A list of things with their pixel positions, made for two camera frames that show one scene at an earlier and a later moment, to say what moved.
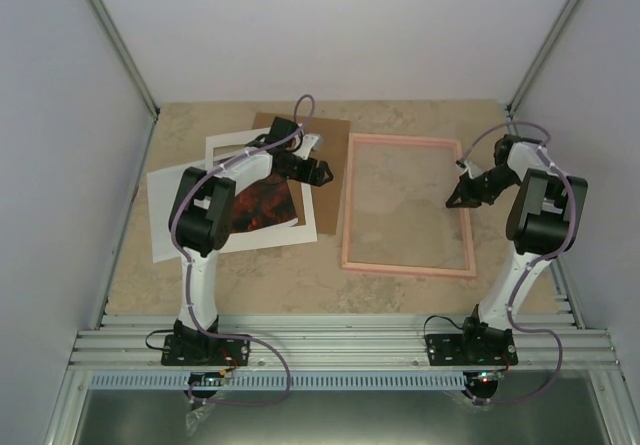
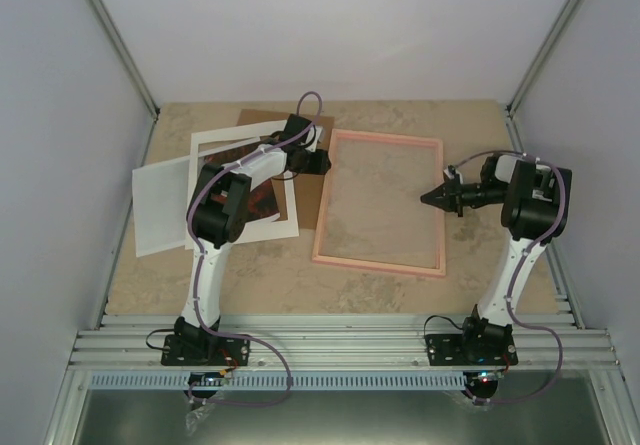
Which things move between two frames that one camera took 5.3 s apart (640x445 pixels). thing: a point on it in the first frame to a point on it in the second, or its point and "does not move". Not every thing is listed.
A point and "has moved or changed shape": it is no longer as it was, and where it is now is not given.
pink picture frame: (411, 141) to (347, 135)
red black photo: (266, 203) has moved or changed shape
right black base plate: (469, 349) does not move
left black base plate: (203, 350) does not move
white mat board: (267, 238) to (253, 231)
